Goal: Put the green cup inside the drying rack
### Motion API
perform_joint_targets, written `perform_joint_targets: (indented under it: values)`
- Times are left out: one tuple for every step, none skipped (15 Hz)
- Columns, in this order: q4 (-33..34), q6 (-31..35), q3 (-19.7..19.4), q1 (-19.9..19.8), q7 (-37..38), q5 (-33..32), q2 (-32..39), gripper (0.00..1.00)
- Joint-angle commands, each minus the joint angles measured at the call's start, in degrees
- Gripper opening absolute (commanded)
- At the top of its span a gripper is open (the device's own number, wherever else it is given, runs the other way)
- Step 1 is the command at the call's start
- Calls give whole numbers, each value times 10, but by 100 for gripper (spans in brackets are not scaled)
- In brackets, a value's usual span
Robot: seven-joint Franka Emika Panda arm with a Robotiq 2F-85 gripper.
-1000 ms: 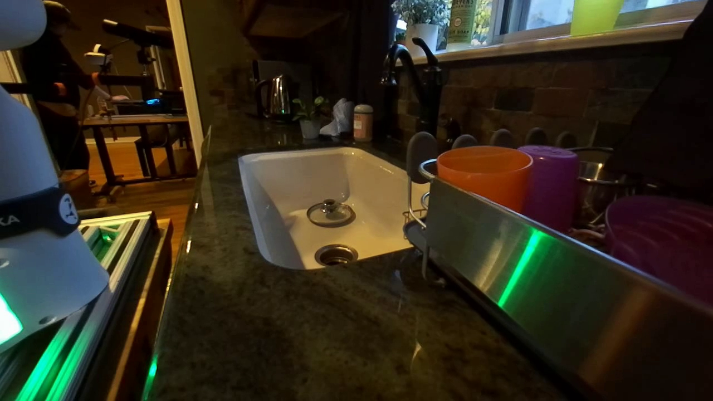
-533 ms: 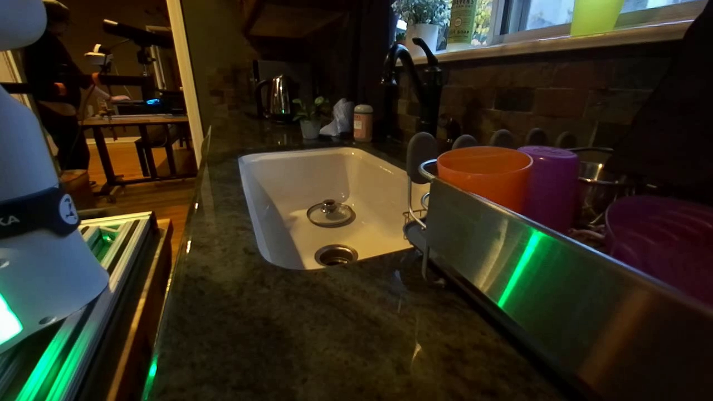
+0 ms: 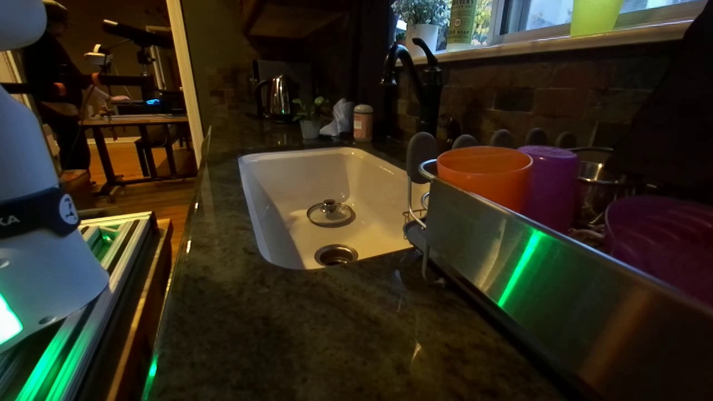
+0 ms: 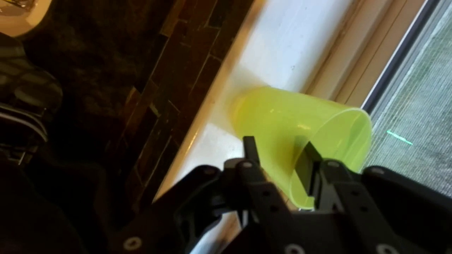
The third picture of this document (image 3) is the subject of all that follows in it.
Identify orange plastic cup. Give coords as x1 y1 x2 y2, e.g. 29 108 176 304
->
434 144 536 215

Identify purple plastic cup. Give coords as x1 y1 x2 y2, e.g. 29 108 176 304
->
517 144 583 234

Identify metal dish drying rack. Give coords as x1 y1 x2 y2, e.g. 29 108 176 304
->
404 129 713 401

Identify metal sink stopper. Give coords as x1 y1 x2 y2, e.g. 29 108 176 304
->
303 196 359 231

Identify white ceramic sink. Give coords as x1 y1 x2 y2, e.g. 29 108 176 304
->
236 146 434 273

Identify red lidded canister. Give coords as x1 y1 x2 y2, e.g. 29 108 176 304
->
350 104 375 146

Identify striped dish cloth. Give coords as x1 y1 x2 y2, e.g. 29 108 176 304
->
317 96 357 140

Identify leafy plant in white pot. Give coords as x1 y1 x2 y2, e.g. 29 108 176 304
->
289 94 330 146

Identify metal kettle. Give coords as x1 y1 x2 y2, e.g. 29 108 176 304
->
254 71 294 122

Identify dark metal faucet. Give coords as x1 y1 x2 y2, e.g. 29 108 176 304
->
378 34 450 151

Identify windowsill plant in white pot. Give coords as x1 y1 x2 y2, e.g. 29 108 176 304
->
390 0 453 53

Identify tall soap bottle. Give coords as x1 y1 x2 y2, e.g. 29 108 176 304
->
446 0 479 46

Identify wooden table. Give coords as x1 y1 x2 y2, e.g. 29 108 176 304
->
76 110 195 202

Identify shiny metal container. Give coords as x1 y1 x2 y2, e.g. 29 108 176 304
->
573 146 629 231

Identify glass window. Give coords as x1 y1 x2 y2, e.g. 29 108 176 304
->
437 0 708 47

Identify green lit robot platform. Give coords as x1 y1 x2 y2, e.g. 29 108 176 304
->
0 209 165 401

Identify purple plastic bowl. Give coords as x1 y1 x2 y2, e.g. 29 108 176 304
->
603 195 713 307

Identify person in dark clothes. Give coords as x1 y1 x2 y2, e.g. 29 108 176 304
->
19 0 97 178

